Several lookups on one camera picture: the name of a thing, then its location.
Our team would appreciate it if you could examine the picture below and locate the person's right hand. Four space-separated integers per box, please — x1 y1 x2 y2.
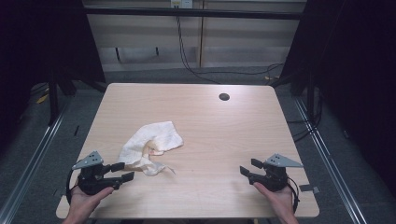
252 181 299 222

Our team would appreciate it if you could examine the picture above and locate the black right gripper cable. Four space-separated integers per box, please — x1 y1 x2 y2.
287 176 301 214

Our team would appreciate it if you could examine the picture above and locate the white wall outlet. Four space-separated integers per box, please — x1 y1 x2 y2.
170 0 193 9

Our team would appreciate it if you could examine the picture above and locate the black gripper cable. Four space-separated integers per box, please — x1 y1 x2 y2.
287 176 301 214
64 168 78 205

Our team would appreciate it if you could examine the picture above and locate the metal floor rail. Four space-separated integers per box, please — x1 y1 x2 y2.
0 100 71 224
293 96 369 224

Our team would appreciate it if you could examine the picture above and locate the person's left hand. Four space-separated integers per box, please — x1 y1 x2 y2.
65 186 115 222

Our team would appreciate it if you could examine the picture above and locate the long black hanging cable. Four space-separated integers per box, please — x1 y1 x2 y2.
175 15 222 85

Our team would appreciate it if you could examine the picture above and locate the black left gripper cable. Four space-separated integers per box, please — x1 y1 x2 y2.
64 168 78 205

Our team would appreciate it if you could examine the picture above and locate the white towel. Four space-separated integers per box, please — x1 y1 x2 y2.
117 120 185 177

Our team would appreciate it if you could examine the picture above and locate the dark curtain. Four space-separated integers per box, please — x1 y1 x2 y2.
269 0 396 188
0 0 106 153

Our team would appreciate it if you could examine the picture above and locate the black metal stand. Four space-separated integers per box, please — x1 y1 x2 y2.
47 70 61 126

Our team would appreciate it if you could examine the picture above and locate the bundle of black floor cables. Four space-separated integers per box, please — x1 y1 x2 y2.
286 86 323 144

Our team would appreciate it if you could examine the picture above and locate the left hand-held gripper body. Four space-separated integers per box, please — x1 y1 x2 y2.
72 150 122 196

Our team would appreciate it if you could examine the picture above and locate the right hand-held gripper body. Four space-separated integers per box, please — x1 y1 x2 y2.
248 153 304 192

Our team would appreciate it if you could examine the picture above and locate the black floor cable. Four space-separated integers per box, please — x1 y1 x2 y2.
193 63 286 77

